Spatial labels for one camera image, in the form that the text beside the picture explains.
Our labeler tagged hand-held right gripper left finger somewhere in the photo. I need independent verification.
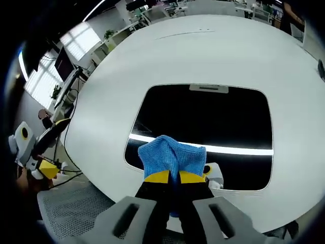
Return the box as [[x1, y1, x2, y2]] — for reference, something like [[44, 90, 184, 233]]
[[59, 170, 171, 244]]

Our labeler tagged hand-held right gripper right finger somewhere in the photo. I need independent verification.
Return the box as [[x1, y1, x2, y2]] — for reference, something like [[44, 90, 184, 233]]
[[178, 170, 270, 244]]

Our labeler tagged blue cleaning cloth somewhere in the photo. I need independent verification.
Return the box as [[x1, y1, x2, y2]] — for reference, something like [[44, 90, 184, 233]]
[[137, 134, 208, 218]]

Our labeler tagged person's left hand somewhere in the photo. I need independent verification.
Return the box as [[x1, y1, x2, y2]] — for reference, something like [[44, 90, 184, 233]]
[[15, 168, 53, 192]]

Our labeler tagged grey mesh office chair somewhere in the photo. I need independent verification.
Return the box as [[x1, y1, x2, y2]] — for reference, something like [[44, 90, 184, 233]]
[[36, 180, 123, 241]]

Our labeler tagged black computer monitor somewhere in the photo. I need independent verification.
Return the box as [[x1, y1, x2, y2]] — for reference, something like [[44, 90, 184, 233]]
[[54, 46, 75, 80]]

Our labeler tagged white side desk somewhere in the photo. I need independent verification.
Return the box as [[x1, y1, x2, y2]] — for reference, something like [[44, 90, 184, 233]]
[[90, 21, 150, 64]]

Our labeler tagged dark grey curved object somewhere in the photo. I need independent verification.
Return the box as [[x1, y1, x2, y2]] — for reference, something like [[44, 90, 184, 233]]
[[317, 58, 325, 81]]

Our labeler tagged white upright board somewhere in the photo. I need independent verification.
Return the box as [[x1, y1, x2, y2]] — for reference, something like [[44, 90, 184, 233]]
[[289, 23, 306, 43]]

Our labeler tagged black cable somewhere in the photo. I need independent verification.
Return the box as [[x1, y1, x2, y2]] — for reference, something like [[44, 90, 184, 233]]
[[62, 106, 85, 178]]

